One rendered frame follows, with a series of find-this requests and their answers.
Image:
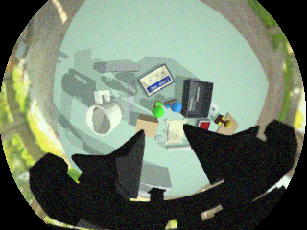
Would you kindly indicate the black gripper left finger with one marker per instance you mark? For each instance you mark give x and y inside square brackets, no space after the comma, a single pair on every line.
[123,165]

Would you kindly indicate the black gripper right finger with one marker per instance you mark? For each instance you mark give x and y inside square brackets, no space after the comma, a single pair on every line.
[215,151]

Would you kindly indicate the tan cardboard box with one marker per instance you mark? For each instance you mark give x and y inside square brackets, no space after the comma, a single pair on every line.
[147,123]

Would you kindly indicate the tan clipboard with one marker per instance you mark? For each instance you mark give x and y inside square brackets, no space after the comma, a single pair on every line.
[234,126]

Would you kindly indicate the wooden rubber stamp with yellow knob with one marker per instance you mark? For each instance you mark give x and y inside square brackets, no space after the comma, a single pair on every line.
[220,120]

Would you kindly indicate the white mug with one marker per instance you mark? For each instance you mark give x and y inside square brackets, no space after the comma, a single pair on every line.
[104,117]

